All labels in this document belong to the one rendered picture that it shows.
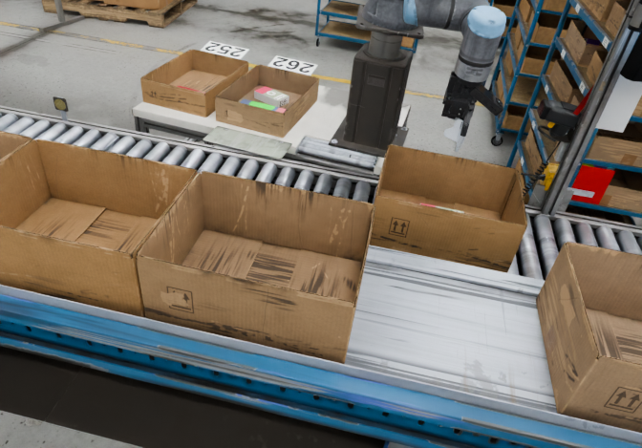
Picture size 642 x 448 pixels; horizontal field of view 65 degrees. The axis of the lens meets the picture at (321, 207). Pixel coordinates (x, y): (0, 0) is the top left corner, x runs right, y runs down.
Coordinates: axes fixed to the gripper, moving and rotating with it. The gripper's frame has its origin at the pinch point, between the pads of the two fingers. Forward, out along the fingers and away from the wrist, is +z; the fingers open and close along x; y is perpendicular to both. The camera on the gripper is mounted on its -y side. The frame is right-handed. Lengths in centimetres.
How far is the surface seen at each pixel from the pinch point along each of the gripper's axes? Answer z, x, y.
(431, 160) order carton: 9.3, 0.1, 6.2
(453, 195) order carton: 19.8, 1.5, -3.1
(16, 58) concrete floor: 119, -190, 324
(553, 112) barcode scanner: -7.9, -10.6, -25.2
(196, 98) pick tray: 19, -26, 94
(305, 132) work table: 26, -28, 52
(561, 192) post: 15.4, -4.4, -35.5
